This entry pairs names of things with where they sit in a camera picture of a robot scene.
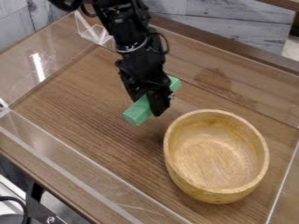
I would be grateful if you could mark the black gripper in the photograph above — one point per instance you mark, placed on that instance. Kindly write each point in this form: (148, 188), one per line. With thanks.
(141, 74)

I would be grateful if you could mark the green rectangular block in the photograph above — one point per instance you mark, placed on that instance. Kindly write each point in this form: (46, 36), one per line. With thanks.
(139, 111)

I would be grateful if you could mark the light wooden bowl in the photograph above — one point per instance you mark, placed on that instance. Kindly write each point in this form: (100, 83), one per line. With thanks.
(216, 155)

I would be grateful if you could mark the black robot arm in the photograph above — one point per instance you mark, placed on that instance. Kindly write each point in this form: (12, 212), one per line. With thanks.
(125, 20)

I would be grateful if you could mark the clear acrylic corner bracket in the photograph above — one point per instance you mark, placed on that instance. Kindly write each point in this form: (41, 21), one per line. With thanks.
(93, 33)

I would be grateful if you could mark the clear acrylic tray wall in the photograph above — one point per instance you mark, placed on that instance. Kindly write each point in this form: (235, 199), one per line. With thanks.
(84, 184)

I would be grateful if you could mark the black table leg frame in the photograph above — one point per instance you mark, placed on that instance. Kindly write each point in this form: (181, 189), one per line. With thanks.
(45, 209)

